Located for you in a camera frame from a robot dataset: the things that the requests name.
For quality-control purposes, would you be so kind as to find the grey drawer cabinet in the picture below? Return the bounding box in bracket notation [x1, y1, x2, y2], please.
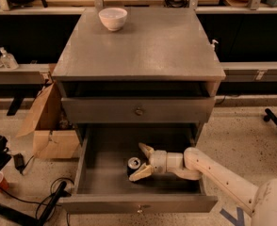
[53, 7, 225, 145]

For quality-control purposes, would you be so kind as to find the black floor cable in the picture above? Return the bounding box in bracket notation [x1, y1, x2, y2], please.
[0, 177, 75, 226]

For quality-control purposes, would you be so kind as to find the blue pepsi can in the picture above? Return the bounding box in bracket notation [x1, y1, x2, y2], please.
[127, 157, 141, 176]

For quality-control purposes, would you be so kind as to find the white ceramic bowl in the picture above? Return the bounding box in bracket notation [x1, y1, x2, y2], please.
[99, 8, 128, 31]

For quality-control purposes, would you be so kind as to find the open grey middle drawer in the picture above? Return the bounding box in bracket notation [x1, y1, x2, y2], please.
[60, 124, 218, 214]

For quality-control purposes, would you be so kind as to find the brown cardboard box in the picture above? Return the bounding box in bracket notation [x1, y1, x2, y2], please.
[17, 83, 80, 159]

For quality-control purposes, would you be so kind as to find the black stand leg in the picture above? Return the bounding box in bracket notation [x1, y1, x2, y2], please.
[263, 108, 277, 126]

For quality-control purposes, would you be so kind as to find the black power adapter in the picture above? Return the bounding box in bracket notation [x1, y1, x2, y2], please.
[13, 153, 24, 170]

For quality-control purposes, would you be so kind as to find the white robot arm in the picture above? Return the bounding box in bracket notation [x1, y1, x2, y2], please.
[128, 143, 277, 226]

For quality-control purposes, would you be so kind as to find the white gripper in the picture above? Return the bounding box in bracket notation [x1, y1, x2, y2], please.
[129, 143, 168, 182]

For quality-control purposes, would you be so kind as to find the closed grey top drawer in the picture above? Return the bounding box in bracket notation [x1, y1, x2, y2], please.
[61, 98, 215, 123]

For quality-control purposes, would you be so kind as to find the small white pump bottle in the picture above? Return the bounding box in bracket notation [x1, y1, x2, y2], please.
[211, 40, 219, 50]

